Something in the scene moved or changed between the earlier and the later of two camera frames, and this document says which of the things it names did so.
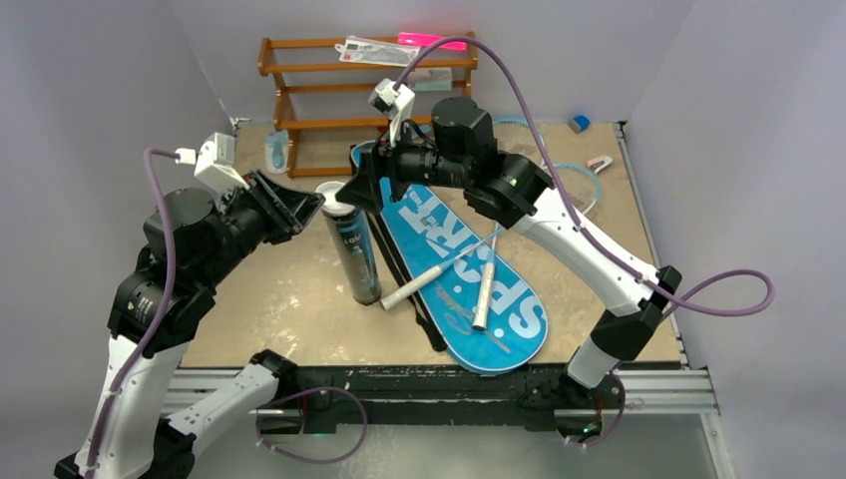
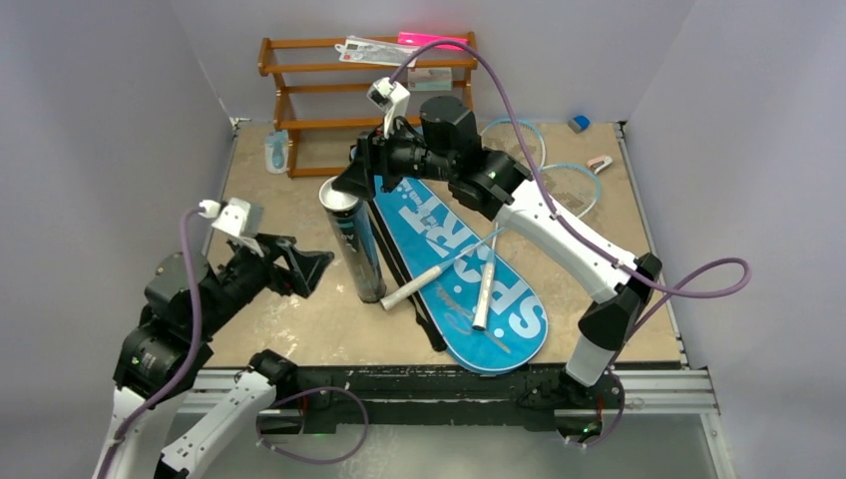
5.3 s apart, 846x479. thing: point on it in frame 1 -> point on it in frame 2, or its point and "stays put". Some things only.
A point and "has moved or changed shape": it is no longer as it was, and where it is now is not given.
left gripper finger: x=294 y=209 -> x=306 y=267
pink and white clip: x=599 y=163 stays put
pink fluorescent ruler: x=423 y=40 stays put
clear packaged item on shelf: x=376 y=52 stays put
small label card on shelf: x=430 y=79 stays put
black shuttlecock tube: x=353 y=240 has moved or changed shape
